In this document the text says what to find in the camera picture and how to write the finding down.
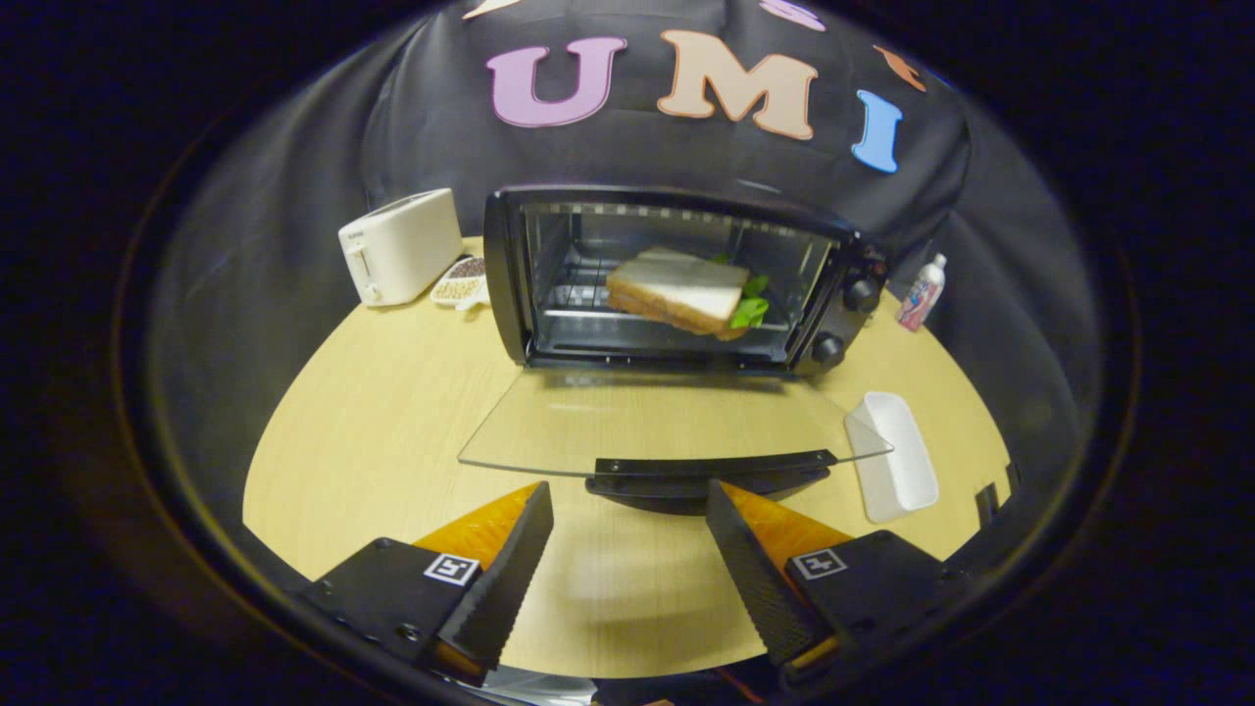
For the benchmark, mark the sandwich with lettuce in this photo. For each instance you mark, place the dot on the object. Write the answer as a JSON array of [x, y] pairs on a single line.
[[686, 292]]

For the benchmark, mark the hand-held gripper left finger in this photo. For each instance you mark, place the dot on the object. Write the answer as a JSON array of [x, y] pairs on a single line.
[[500, 588]]

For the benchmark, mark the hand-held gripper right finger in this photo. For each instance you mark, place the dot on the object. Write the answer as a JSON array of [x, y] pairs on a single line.
[[760, 583]]

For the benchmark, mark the white rectangular tray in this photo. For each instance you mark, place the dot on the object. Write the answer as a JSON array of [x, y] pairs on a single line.
[[894, 453]]

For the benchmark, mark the plate of beans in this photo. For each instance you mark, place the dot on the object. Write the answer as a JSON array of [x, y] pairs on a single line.
[[463, 282]]

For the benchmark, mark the black toaster oven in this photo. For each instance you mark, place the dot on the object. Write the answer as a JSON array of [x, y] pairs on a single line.
[[677, 324]]

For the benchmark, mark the small spray bottle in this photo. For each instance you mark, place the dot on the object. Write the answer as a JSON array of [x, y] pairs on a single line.
[[922, 292]]

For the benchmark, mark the white bread toaster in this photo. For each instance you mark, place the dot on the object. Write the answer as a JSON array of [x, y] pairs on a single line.
[[397, 247]]

